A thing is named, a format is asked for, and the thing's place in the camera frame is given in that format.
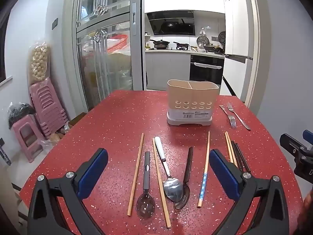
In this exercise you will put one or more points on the clear bag of round nuts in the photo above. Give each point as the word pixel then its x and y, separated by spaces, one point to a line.
pixel 39 61

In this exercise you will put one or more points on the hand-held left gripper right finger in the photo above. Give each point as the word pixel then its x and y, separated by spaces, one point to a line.
pixel 223 173

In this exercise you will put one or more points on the black built-in oven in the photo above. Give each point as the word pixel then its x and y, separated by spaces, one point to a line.
pixel 206 71

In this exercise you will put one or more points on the cardboard box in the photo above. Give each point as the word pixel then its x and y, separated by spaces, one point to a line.
pixel 77 120

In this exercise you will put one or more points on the dark brown spoon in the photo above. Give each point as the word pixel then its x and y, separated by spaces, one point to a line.
pixel 188 164

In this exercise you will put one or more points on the dark brown chopstick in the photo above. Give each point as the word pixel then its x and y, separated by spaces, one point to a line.
pixel 236 153

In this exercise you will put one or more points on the single pink plastic stool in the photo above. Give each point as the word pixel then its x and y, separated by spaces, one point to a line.
pixel 27 137

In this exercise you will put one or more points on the blue patterned wooden chopstick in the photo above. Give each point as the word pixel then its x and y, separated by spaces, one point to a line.
pixel 205 166

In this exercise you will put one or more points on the red plastic basket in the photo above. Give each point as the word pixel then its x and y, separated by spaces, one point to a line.
pixel 118 42

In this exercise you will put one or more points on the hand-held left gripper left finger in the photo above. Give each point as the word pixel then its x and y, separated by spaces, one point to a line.
pixel 95 173

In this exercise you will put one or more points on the wok with food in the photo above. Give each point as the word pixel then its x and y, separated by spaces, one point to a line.
pixel 212 48

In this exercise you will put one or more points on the black frying pan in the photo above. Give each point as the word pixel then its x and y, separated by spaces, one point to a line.
pixel 182 45

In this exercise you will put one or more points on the pair of dark chopsticks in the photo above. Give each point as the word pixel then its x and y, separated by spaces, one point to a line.
pixel 242 154

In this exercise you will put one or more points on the plain steel fork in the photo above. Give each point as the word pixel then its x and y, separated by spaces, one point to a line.
pixel 238 117

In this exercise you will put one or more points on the black plastic bag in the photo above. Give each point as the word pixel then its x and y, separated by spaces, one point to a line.
pixel 19 112

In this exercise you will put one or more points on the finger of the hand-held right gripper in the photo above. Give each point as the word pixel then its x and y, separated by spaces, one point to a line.
pixel 291 144
pixel 308 135

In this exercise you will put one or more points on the grey kitchen cabinet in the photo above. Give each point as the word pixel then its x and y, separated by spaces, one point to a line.
pixel 168 68

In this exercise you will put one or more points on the round mesh strainer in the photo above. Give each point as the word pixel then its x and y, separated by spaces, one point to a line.
pixel 222 37
pixel 202 41

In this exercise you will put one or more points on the glass sliding door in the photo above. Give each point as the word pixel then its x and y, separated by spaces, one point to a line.
pixel 107 41

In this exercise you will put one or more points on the black wall switch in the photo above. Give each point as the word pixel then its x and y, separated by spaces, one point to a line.
pixel 55 23

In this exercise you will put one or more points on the black range hood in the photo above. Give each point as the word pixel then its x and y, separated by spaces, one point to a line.
pixel 171 23

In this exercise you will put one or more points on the beige cutlery holder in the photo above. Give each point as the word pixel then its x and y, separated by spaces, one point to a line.
pixel 193 98

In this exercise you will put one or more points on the white refrigerator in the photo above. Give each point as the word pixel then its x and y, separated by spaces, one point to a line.
pixel 238 29

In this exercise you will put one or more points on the plain wooden chopstick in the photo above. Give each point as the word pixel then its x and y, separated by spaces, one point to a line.
pixel 160 181
pixel 135 173

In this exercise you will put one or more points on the black wok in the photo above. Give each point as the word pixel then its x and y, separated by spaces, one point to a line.
pixel 160 43

